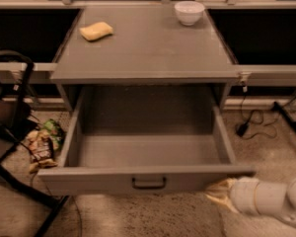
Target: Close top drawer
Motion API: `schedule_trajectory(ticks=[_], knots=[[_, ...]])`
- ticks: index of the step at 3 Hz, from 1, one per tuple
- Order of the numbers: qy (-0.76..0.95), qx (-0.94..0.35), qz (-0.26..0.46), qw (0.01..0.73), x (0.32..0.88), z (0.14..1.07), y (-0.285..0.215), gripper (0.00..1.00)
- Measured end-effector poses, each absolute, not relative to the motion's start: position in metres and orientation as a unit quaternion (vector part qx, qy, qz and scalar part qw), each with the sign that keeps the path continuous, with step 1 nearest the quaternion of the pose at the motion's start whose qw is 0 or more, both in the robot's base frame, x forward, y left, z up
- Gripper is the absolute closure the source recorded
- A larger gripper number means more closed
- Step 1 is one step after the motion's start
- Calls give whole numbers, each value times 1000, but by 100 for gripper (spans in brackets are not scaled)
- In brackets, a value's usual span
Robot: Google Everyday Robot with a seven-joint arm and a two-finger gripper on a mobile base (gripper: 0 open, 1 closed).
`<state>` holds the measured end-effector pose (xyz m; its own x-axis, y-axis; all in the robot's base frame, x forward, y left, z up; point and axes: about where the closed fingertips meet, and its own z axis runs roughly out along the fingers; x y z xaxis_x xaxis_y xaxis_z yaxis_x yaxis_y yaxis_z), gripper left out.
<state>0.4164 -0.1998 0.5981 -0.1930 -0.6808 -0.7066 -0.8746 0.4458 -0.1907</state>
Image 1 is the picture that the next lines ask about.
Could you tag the brown snack bag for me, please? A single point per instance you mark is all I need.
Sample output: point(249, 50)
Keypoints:
point(41, 149)

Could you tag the yellow sponge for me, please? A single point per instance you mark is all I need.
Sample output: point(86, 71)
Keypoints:
point(96, 31)

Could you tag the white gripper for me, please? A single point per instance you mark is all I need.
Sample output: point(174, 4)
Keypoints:
point(242, 194)

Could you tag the green snack bag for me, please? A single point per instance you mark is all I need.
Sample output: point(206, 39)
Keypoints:
point(53, 129)

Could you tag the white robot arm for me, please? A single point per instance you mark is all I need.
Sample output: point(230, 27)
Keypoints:
point(277, 200)

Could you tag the grey top drawer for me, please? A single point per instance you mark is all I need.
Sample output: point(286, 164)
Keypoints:
point(143, 139)

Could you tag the black chair frame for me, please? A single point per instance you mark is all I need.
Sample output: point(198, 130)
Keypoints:
point(14, 125)

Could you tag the white bowl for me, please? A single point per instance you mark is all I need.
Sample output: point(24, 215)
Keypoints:
point(189, 12)

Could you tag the grey drawer cabinet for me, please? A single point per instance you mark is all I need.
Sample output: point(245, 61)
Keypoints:
point(148, 46)

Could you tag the black stand leg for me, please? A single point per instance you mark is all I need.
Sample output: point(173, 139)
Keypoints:
point(287, 117)

